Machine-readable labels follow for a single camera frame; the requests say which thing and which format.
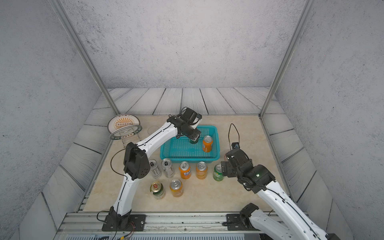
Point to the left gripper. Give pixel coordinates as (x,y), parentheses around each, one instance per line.
(196,134)

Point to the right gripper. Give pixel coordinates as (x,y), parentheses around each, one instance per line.
(229,172)

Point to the teal plastic basket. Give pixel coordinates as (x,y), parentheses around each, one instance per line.
(179,150)

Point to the orange fanta can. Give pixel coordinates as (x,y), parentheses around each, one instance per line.
(185,170)
(207,144)

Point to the white Monster can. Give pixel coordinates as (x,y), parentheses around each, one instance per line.
(167,167)
(155,169)

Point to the gold green can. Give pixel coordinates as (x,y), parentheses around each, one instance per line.
(157,190)

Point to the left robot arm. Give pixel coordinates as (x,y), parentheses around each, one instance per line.
(136,160)

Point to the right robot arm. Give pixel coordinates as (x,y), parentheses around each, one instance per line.
(296,225)

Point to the decorated plate on stand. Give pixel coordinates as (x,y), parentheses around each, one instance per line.
(122,120)

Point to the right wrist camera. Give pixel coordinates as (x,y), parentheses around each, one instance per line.
(236,153)

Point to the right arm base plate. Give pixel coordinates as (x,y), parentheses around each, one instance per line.
(236,222)

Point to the wire plate stand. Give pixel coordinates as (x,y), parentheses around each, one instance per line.
(127,134)

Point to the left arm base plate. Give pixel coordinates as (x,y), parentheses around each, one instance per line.
(132,223)

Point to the aluminium mounting rail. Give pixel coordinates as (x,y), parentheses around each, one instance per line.
(164,226)

